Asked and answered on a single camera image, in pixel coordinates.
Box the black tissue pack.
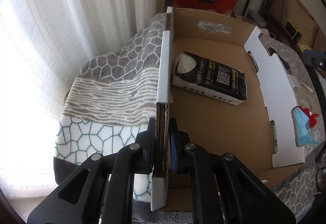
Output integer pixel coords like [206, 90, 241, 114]
[172, 52, 247, 106]

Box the grey patterned blanket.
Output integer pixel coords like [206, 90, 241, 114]
[54, 14, 318, 223]

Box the yellow green small device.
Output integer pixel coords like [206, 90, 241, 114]
[284, 20, 302, 43]

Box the cardboard box tray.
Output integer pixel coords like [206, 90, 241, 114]
[150, 6, 306, 213]

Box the white sheer curtain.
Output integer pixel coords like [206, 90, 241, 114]
[1, 0, 160, 198]

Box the blue face mask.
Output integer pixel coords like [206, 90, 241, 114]
[292, 106, 319, 147]

